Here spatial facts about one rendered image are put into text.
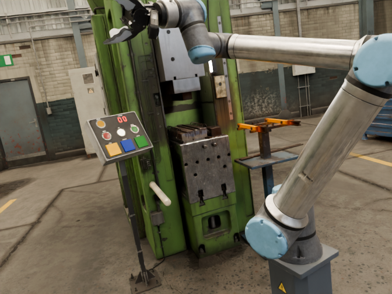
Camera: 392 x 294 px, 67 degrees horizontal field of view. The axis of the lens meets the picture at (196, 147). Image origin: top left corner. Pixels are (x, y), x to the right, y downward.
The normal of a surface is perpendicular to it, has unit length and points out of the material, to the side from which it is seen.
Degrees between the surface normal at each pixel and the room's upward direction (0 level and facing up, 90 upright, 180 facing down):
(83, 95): 90
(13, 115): 90
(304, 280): 90
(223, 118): 90
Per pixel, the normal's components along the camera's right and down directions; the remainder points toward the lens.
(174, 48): 0.35, 0.14
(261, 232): -0.65, 0.31
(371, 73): -0.57, 0.13
